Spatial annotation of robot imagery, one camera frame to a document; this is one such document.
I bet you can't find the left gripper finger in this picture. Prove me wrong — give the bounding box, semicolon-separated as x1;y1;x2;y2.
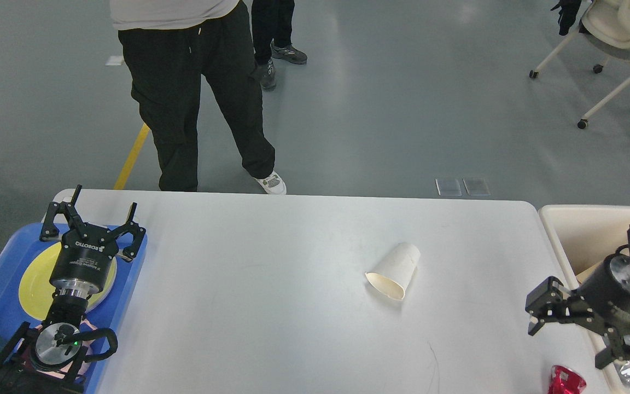
39;184;83;241
104;202;147;263

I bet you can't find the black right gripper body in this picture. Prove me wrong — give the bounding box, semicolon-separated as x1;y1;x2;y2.
575;254;630;336

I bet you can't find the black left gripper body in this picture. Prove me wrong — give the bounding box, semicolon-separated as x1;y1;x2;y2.
49;229;118;296

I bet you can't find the yellow plastic plate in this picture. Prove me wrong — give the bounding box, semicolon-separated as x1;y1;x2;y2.
19;242;118;320

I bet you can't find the red wrapper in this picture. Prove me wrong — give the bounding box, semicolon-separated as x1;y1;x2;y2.
547;365;587;394

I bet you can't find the pink HOME mug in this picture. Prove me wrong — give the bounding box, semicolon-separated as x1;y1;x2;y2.
30;320;97;379

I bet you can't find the white paper cup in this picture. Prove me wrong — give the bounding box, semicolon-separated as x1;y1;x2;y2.
365;242;421;301

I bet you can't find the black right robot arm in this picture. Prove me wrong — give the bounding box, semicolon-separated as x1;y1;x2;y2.
525;226;630;369

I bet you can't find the brown paper in bin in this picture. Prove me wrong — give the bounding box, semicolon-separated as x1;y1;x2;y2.
575;262;602;284

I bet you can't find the beige plastic bin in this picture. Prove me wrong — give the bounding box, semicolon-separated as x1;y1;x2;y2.
538;205;630;393

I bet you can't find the person in grey shirt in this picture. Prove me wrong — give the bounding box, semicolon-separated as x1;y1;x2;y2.
109;1;287;195

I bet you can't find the person in black trousers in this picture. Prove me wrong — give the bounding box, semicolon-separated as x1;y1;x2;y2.
250;1;308;91

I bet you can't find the white office chair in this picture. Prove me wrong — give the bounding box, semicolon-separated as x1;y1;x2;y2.
529;1;630;129

